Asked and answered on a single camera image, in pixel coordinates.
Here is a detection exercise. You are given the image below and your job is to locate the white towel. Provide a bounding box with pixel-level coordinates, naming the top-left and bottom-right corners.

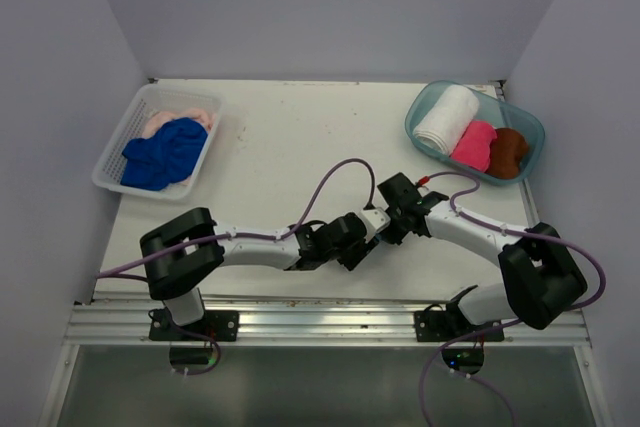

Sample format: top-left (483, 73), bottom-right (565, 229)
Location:
top-left (412, 85), bottom-right (479, 156)

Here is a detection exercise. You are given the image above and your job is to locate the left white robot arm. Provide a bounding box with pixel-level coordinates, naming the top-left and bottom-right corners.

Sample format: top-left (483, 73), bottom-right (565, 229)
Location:
top-left (139, 207), bottom-right (390, 340)

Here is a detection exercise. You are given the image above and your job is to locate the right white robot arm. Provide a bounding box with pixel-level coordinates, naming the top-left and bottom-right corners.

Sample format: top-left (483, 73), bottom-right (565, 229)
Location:
top-left (378, 173), bottom-right (587, 340)

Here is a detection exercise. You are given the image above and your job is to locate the pink rolled towel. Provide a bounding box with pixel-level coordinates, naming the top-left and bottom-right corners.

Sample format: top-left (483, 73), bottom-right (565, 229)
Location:
top-left (450, 120), bottom-right (497, 172)

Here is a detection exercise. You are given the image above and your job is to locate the brown rolled towel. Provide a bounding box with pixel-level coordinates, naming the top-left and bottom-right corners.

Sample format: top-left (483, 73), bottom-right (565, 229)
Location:
top-left (486, 128), bottom-right (529, 180)

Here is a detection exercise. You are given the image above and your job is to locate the teal transparent plastic bin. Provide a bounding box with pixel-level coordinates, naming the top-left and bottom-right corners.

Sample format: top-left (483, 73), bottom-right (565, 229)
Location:
top-left (404, 81), bottom-right (545, 186)

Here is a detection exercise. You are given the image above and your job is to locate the dark blue cloth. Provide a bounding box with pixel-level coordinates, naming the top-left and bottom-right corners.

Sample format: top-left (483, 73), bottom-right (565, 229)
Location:
top-left (120, 118), bottom-right (208, 191)

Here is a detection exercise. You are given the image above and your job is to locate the pink cloth in basket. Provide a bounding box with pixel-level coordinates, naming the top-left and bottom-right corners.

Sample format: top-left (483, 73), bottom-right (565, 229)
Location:
top-left (140, 108), bottom-right (216, 139)

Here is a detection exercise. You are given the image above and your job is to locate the white plastic laundry basket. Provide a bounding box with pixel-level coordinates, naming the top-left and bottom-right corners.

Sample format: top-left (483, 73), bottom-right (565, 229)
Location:
top-left (92, 83), bottom-right (225, 202)

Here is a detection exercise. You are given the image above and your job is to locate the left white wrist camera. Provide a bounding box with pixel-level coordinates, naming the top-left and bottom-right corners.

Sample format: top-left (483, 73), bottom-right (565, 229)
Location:
top-left (357, 208), bottom-right (391, 238)

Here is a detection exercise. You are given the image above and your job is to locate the aluminium mounting rail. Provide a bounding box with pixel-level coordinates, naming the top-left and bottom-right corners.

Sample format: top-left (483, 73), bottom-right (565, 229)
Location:
top-left (64, 296), bottom-right (586, 348)

